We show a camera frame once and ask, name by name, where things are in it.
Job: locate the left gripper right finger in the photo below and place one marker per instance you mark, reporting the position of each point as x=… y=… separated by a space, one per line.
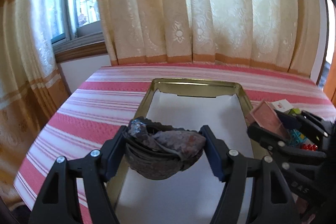
x=254 y=190

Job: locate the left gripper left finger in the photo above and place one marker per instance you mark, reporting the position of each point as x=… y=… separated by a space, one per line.
x=58 y=201

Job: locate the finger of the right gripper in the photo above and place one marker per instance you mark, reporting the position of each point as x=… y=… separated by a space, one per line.
x=270 y=139
x=306 y=121

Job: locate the rose copper box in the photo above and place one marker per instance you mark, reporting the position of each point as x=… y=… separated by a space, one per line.
x=265 y=116

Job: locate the white small carton box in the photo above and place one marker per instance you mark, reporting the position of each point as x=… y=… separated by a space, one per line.
x=283 y=106

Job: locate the green toy building block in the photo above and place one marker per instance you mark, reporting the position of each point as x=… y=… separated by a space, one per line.
x=294 y=111

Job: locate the blue toy building block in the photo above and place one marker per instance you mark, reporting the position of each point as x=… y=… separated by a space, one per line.
x=296 y=138

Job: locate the red toy building block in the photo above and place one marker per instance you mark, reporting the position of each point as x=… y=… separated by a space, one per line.
x=309 y=147

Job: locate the orange wooden door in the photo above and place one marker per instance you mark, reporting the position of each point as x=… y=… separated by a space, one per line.
x=330 y=86

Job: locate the cream patterned curtain left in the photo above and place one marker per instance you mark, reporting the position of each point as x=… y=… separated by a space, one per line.
x=31 y=90

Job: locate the cream patterned curtain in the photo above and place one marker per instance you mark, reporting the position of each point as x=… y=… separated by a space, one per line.
x=31 y=90
x=281 y=35

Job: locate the red striped table cloth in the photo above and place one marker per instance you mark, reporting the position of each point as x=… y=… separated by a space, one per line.
x=110 y=97

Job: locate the cream patterned curtain right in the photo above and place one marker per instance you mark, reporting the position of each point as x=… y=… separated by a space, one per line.
x=281 y=35

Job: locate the window with metal frame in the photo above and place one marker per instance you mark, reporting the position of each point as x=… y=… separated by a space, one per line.
x=75 y=28

